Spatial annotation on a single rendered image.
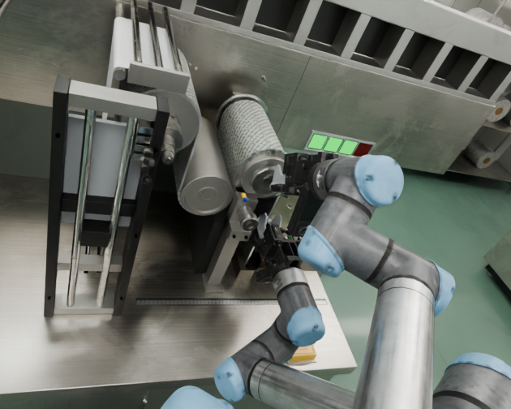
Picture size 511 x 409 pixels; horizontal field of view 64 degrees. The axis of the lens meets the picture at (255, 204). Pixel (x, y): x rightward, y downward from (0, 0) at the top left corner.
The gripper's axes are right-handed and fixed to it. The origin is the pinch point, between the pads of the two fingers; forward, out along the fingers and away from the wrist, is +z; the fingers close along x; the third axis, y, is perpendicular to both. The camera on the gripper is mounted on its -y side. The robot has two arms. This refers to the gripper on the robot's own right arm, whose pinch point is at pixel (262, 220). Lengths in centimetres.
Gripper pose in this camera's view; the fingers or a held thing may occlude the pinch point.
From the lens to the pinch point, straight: 106.4
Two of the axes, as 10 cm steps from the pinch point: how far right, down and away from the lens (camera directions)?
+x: -9.1, -1.0, -4.0
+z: -2.3, -6.7, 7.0
